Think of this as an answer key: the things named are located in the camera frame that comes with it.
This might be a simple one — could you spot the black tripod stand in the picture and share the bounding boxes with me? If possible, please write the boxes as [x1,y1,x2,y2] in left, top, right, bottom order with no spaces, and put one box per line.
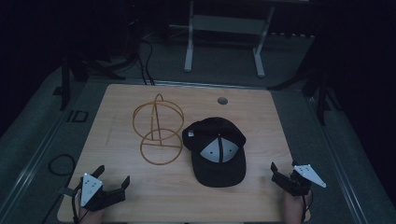
[267,69,344,127]
[51,53,138,112]

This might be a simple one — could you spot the white metal frame stand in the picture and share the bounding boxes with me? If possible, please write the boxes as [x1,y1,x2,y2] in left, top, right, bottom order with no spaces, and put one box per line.
[183,0,276,78]

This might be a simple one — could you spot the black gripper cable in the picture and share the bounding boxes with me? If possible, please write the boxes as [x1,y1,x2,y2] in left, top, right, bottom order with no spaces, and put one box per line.
[300,193,314,224]
[71,185,84,224]

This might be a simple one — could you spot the looped black cable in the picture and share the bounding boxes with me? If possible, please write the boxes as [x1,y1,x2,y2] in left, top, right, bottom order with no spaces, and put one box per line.
[48,153,77,177]

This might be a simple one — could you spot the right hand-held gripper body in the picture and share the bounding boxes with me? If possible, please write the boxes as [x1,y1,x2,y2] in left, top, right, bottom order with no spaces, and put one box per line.
[271,163,328,197]

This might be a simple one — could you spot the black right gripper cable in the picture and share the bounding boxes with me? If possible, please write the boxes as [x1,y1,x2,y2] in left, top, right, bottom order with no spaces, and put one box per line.
[300,193,314,224]

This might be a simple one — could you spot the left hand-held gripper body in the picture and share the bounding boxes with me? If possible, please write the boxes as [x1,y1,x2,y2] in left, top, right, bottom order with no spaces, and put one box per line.
[79,173,123,213]

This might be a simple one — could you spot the person's right hand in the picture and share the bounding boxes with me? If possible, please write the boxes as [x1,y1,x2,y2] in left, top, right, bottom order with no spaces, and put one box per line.
[281,189,313,224]

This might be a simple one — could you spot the black floor cables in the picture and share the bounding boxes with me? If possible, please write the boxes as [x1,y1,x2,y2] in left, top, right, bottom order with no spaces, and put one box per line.
[135,38,156,86]

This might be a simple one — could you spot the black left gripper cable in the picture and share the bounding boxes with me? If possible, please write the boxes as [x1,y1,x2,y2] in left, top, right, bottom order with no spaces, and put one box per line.
[71,185,84,224]

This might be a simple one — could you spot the golden wire hat stand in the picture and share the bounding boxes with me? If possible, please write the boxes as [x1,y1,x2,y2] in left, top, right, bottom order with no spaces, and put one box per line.
[132,93,185,166]

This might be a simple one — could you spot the black cap with grey panels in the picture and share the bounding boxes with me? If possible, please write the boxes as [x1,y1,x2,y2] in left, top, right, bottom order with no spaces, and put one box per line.
[181,117,248,189]

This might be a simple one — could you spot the person's left hand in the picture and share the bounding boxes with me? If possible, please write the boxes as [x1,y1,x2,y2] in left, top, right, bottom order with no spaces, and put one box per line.
[77,191,107,224]

